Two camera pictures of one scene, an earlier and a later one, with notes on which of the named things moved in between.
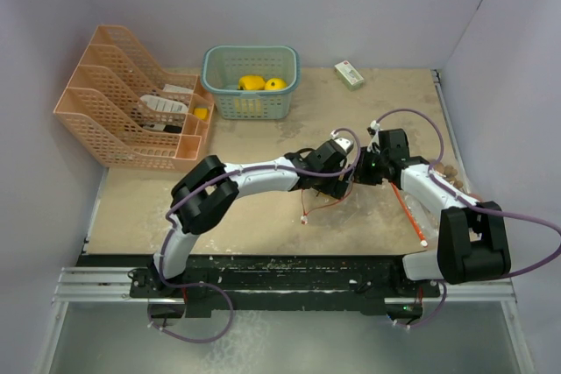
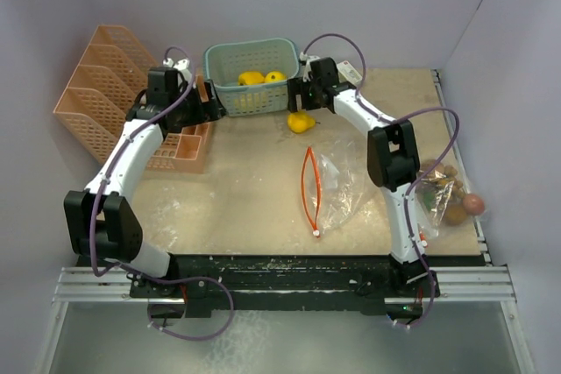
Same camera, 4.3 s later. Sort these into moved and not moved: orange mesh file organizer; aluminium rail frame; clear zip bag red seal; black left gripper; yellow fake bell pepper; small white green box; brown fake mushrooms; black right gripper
Moved: black right gripper; yellow fake bell pepper; clear zip bag red seal; black left gripper
Not moved: aluminium rail frame; orange mesh file organizer; small white green box; brown fake mushrooms
